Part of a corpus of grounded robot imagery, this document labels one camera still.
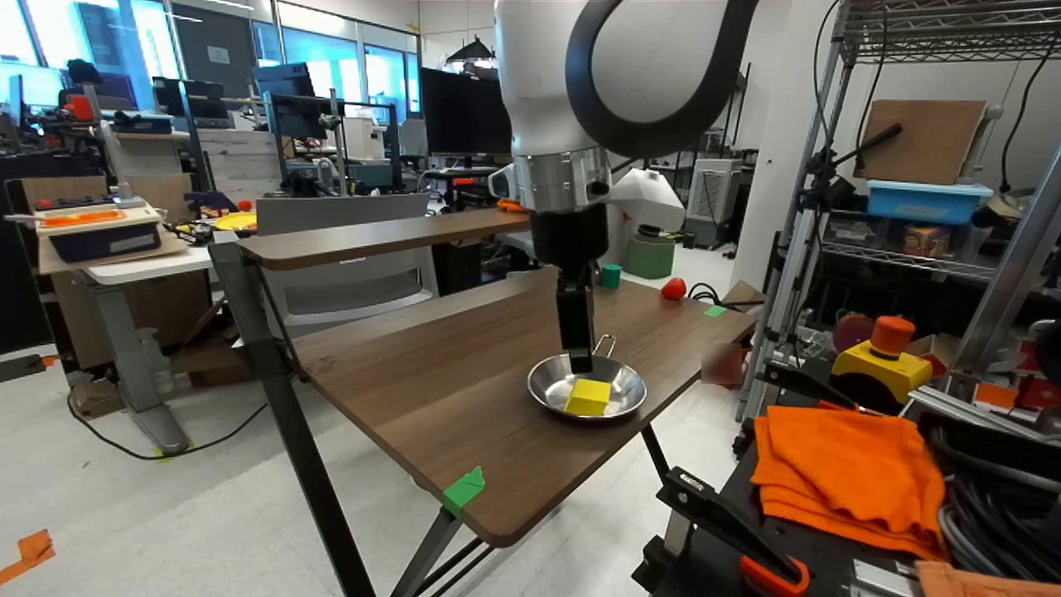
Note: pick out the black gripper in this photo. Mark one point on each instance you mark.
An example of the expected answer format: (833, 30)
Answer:
(572, 244)

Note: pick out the yellow block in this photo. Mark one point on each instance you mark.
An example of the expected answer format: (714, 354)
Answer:
(589, 400)

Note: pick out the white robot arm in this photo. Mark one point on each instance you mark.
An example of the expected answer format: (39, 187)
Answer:
(585, 82)

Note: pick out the teal green block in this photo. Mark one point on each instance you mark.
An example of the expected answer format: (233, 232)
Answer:
(611, 277)

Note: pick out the silver metal pan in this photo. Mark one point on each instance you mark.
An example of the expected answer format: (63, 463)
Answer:
(551, 378)

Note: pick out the red ball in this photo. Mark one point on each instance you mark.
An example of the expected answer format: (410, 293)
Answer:
(675, 290)

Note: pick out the orange cloth on shelf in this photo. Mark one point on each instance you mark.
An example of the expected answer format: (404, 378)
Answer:
(507, 208)

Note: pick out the green tape marker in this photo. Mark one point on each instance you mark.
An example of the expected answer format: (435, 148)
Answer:
(465, 490)
(714, 312)

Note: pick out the black computer monitor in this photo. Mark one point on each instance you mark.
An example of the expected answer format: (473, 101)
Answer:
(463, 114)

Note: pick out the yellow emergency stop button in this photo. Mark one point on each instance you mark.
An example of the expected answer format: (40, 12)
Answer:
(887, 358)

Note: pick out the orange clamp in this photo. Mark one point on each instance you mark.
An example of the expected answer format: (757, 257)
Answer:
(693, 505)

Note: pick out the blue plastic bin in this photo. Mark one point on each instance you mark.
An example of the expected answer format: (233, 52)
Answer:
(925, 204)

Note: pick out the orange folded cloth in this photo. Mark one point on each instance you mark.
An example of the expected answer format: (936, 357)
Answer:
(849, 476)

